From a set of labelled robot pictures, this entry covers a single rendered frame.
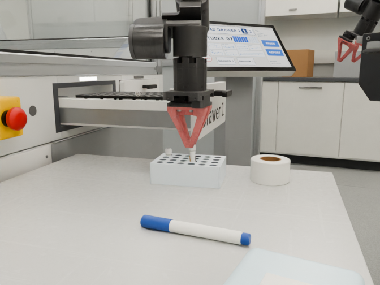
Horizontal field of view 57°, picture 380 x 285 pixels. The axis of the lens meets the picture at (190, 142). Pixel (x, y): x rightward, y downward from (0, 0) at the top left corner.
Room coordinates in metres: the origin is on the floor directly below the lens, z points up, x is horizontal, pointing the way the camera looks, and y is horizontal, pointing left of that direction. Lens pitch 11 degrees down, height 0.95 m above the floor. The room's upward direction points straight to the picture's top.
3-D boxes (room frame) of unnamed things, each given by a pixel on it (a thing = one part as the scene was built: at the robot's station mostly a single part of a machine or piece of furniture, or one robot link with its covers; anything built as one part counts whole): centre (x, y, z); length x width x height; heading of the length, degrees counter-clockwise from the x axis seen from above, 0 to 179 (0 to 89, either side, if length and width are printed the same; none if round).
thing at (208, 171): (0.62, 0.00, 0.78); 0.12 x 0.08 x 0.04; 77
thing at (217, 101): (0.84, -0.05, 0.87); 0.29 x 0.02 x 0.11; 164
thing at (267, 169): (0.61, -0.15, 0.78); 0.07 x 0.07 x 0.04
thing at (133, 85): (1.23, 0.17, 0.87); 0.29 x 0.02 x 0.11; 164
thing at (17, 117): (0.60, 0.30, 0.88); 0.04 x 0.03 x 0.04; 164
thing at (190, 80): (0.61, 0.00, 0.94); 0.10 x 0.07 x 0.07; 164
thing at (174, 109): (0.61, 0.00, 0.87); 0.07 x 0.07 x 0.09; 74
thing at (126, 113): (0.90, 0.15, 0.86); 0.40 x 0.26 x 0.06; 74
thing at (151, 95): (0.90, 0.14, 0.87); 0.22 x 0.18 x 0.06; 74
